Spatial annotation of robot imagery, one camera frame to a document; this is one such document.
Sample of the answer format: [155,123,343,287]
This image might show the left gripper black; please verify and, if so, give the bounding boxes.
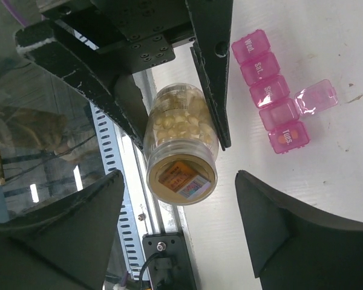
[14,0,234,150]

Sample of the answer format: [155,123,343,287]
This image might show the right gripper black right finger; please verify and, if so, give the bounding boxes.
[235,170,363,289]

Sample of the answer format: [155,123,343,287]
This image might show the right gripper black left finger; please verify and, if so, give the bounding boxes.
[0,170,125,289]

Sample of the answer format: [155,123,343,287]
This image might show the clear bottle yellow capsules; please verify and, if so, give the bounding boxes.
[143,83,219,205]

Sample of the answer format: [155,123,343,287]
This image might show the pink weekly pill organizer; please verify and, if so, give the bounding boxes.
[231,29,338,154]

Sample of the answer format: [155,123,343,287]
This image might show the aluminium mounting rail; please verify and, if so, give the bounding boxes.
[132,84,197,289]

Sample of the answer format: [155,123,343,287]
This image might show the grey slotted cable duct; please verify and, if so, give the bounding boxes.
[90,103,145,280]

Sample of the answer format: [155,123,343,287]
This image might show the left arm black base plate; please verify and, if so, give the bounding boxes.
[142,232,197,290]

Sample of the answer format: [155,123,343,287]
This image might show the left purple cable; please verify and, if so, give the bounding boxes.
[1,0,43,27]

